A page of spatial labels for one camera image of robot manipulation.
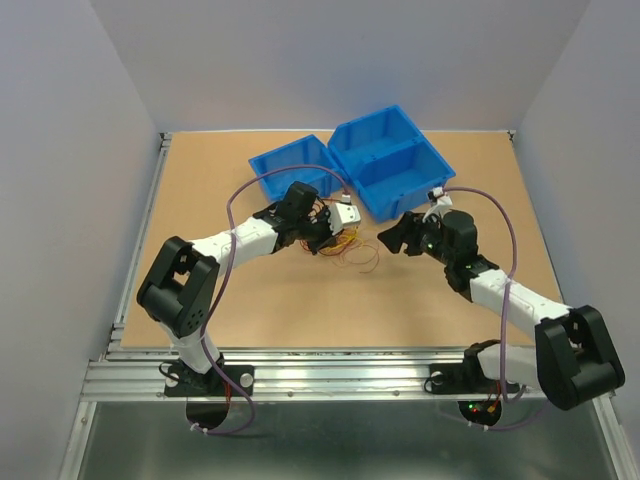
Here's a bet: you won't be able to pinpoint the red wires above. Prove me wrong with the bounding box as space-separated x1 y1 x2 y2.
299 227 381 275

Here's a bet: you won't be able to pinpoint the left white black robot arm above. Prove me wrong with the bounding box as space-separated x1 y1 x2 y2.
136 181 359 394

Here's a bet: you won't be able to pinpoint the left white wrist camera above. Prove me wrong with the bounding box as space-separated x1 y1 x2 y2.
329 202 361 235

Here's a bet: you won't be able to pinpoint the small blue plastic bin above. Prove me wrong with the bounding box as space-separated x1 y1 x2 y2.
248 135 343 202

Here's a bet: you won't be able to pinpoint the aluminium extrusion rail frame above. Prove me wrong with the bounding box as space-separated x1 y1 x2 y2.
62 131 639 479

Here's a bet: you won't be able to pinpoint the yellow wires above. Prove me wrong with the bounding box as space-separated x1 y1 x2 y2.
324 227 364 251

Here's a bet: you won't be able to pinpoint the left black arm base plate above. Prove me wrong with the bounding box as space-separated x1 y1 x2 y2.
158 360 255 398

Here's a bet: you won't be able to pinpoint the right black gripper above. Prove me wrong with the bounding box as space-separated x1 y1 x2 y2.
374 210 454 266

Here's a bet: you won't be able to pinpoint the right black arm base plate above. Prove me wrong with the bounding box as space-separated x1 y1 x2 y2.
423 362 499 396

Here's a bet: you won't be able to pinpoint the large blue divided bin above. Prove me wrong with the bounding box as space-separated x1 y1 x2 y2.
328 105 455 223

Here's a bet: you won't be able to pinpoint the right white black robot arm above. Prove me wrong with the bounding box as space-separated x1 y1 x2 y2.
378 210 626 410

